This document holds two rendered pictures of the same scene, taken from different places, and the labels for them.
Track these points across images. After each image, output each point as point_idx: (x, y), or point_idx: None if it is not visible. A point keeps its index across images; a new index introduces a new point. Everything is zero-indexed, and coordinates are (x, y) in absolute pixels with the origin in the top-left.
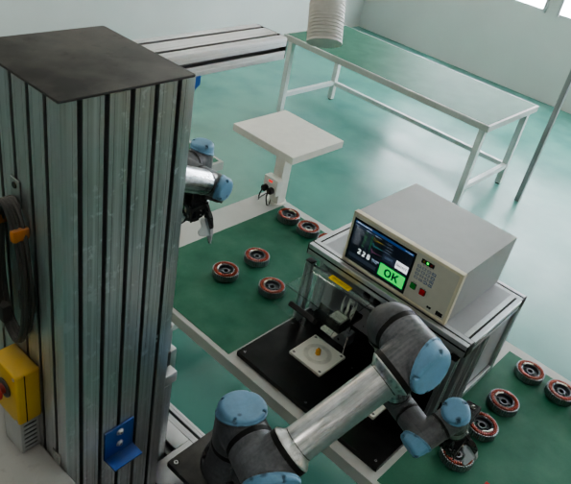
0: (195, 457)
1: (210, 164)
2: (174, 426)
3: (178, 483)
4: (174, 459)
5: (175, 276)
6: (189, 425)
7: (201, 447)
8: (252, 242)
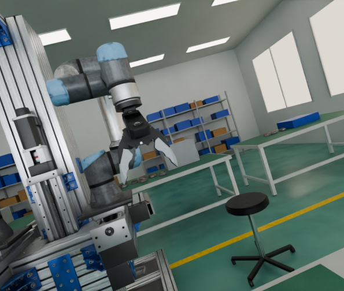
0: (17, 231)
1: (103, 74)
2: (54, 243)
3: (30, 246)
4: (28, 225)
5: None
6: (45, 249)
7: (17, 232)
8: None
